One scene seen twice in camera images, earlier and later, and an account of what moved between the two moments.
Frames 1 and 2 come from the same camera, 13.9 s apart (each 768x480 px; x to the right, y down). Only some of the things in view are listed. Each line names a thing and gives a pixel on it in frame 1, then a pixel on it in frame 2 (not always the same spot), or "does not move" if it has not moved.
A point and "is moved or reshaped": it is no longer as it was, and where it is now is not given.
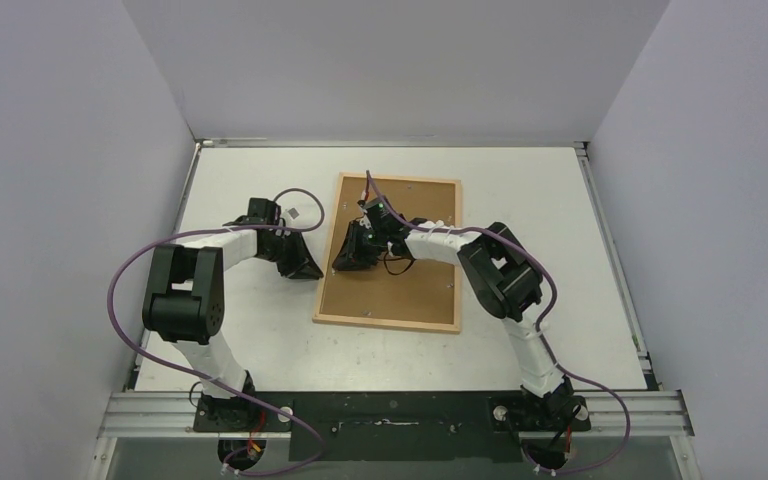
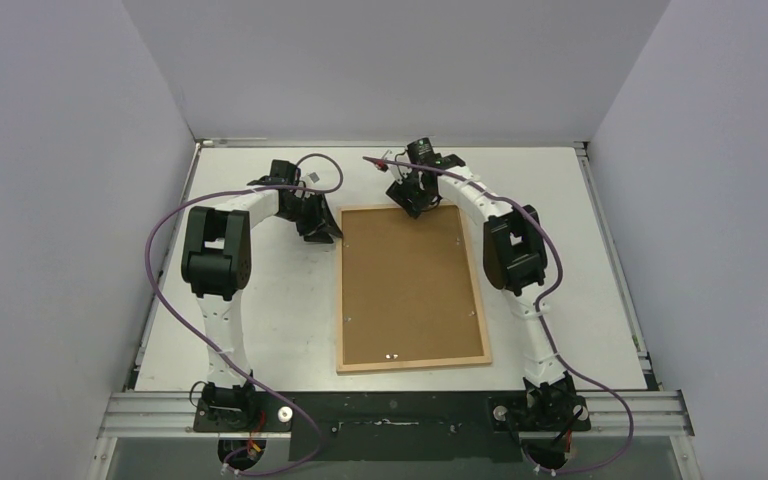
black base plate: [399, 425] does not move
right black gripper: [360, 242] → [411, 192]
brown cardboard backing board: [424, 291] is moved or reshaped
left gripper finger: [309, 269] → [328, 231]
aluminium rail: [173, 415] does not move
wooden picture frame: [423, 296] → [407, 365]
